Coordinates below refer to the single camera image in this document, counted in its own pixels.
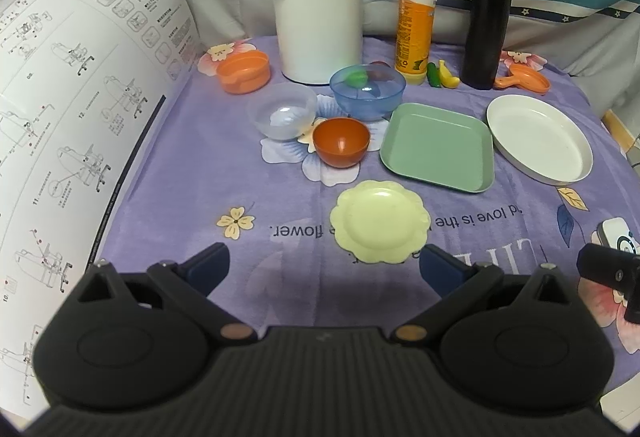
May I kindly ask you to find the pale yellow scalloped plate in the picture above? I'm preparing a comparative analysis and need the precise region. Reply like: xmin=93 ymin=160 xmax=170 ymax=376
xmin=330 ymin=180 xmax=431 ymax=265

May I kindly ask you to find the green square plate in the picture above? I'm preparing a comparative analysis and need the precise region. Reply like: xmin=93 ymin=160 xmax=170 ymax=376
xmin=378 ymin=103 xmax=495 ymax=193

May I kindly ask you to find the white round plate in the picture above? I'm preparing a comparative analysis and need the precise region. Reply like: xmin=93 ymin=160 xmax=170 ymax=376
xmin=486 ymin=94 xmax=593 ymax=186

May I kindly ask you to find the red orange small bowl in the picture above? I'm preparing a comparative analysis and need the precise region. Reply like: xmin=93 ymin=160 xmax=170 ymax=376
xmin=312 ymin=117 xmax=371 ymax=169

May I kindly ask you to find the clear plastic bowl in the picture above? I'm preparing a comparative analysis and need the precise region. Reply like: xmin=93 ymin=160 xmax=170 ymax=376
xmin=246 ymin=82 xmax=317 ymax=141

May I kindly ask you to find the blue transparent bowl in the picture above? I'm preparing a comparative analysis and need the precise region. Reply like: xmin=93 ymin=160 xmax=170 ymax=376
xmin=329 ymin=64 xmax=407 ymax=122

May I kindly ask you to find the white panda box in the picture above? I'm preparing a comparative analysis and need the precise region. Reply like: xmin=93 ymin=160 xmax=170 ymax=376
xmin=597 ymin=217 xmax=639 ymax=255

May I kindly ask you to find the purple floral tablecloth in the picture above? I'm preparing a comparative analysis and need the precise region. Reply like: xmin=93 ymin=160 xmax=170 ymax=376
xmin=86 ymin=35 xmax=640 ymax=398

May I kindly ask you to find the toy banana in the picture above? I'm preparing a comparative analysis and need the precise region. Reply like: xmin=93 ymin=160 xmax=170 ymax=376
xmin=438 ymin=60 xmax=460 ymax=89

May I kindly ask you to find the green toy cucumber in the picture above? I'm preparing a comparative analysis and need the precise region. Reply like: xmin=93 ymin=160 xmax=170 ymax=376
xmin=426 ymin=62 xmax=442 ymax=88

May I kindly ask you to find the orange toy pan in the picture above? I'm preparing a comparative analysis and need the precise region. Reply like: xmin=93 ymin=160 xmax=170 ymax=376
xmin=494 ymin=64 xmax=551 ymax=94

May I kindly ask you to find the orange cup with spout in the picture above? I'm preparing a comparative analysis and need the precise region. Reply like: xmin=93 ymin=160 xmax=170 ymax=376
xmin=217 ymin=50 xmax=271 ymax=94

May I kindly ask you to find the green toy vegetable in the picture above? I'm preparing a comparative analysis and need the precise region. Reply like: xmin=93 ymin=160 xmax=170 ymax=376
xmin=344 ymin=70 xmax=369 ymax=88

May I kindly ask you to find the brown toy chestnut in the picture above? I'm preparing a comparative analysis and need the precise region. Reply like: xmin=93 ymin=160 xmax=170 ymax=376
xmin=370 ymin=61 xmax=390 ymax=68

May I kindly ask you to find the white instruction sheet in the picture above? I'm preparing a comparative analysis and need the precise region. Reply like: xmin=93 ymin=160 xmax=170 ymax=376
xmin=1 ymin=0 xmax=201 ymax=419

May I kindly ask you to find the black thermos flask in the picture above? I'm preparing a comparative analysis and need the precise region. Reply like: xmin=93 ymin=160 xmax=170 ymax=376
xmin=460 ymin=0 xmax=512 ymax=90

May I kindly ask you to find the orange yellow detergent bottle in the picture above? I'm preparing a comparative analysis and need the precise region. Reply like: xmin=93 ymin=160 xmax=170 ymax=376
xmin=395 ymin=0 xmax=436 ymax=85

